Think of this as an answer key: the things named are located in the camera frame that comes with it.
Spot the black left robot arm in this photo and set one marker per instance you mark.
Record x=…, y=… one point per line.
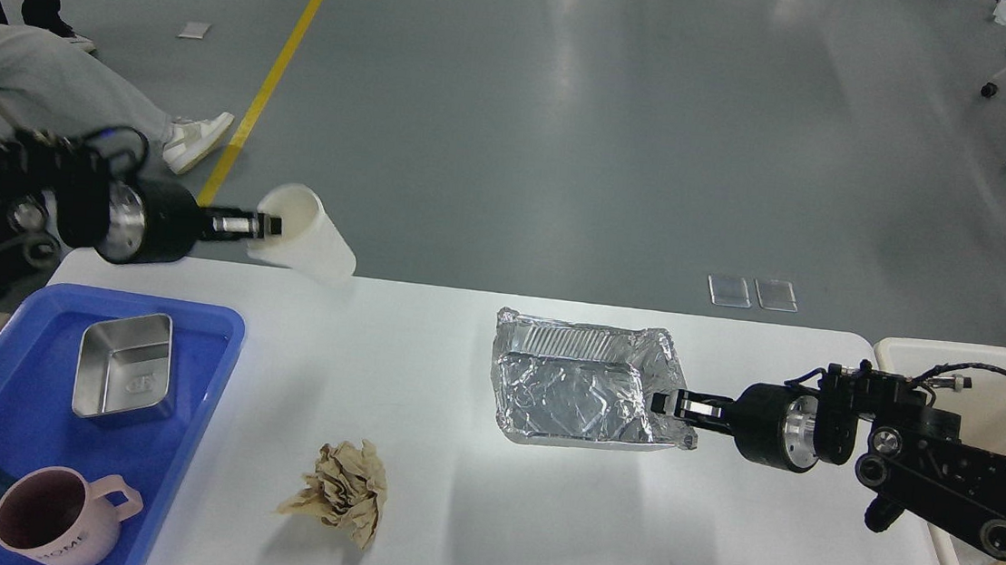
x=66, y=192

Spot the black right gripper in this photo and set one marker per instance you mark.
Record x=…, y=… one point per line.
x=772, y=425

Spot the aluminium foil container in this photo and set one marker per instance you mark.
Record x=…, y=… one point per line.
x=566, y=385

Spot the stainless steel rectangular tray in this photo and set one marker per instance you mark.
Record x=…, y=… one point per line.
x=125, y=372

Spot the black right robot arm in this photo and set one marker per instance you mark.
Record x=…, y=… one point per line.
x=903, y=448

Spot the pink ceramic mug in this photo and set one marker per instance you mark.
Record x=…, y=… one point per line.
x=54, y=516

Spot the white paper cup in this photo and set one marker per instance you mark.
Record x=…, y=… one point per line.
x=308, y=240

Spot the clear floor plate right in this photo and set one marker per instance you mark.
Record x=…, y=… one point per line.
x=776, y=295

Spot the person in grey trousers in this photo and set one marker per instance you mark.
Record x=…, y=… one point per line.
x=50, y=84

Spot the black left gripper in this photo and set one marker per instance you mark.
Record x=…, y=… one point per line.
x=159, y=222

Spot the brown paper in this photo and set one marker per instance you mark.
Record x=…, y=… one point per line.
x=346, y=490

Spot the clear floor plate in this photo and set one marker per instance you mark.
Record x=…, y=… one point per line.
x=776, y=295
x=728, y=291

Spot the foil container in bin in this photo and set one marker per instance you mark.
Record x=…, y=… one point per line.
x=968, y=555

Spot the clear floor plate left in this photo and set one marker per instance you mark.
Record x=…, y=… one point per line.
x=728, y=291

